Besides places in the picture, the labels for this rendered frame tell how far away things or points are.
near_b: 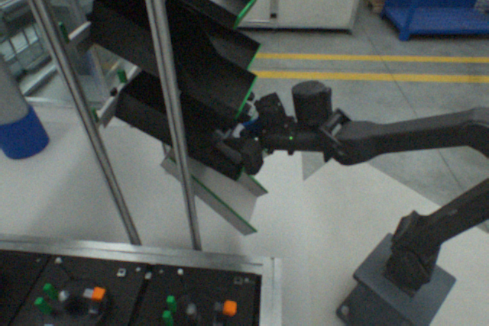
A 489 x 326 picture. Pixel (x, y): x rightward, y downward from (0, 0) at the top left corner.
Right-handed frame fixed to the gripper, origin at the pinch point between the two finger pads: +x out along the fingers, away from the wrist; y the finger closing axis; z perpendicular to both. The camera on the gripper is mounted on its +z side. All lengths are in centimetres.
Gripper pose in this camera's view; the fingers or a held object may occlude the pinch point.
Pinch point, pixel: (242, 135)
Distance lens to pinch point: 66.3
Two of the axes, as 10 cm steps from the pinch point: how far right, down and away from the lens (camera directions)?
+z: -2.3, -8.3, -5.1
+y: -3.8, 5.6, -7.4
